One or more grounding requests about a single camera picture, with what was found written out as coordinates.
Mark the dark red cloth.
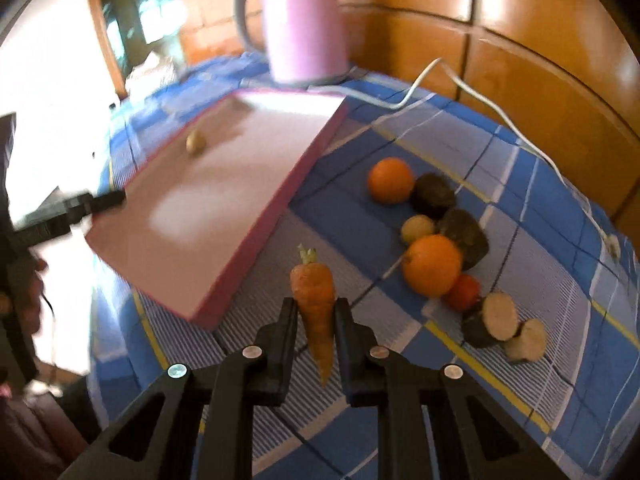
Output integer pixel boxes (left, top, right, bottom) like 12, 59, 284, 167
0, 380, 103, 480

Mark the small orange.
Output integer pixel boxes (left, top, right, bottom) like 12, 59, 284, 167
367, 157, 416, 205

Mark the red tomato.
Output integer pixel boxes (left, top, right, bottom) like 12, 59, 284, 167
444, 274, 482, 312

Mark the dark brown root piece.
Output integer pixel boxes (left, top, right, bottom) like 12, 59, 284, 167
439, 208, 489, 272
412, 172, 457, 215

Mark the person's left hand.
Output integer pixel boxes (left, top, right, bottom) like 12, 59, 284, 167
25, 256, 49, 335

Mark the white crumpled cloth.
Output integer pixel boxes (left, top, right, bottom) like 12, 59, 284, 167
124, 54, 180, 88

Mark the large orange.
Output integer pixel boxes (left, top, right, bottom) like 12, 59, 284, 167
401, 235, 462, 298

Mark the orange carrot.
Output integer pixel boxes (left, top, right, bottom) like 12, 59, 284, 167
291, 244, 335, 388

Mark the small cut root piece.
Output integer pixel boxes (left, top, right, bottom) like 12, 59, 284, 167
503, 318, 547, 364

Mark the large cut root piece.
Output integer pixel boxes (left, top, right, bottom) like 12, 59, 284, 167
461, 292, 521, 349

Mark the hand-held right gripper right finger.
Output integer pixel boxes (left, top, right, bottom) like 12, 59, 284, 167
334, 298, 572, 480

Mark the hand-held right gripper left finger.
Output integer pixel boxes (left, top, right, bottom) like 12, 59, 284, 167
57, 297, 302, 480

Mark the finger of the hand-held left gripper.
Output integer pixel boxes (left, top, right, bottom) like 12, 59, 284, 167
14, 189, 127, 250

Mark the pink tray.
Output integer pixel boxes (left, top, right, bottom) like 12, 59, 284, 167
84, 89, 349, 331

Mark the blue plaid blanket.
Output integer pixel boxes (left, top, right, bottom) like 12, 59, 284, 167
87, 52, 640, 480

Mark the pink electric kettle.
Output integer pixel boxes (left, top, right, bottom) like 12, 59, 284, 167
234, 0, 351, 86

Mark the thin black cable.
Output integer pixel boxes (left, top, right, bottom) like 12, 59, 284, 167
41, 287, 58, 368

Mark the white power cable with plug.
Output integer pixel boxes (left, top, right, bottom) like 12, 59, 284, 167
307, 57, 622, 261

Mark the wooden framed window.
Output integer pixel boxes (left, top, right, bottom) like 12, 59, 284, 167
85, 0, 190, 100

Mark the wooden wardrobe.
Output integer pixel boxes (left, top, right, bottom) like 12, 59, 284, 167
165, 0, 640, 233

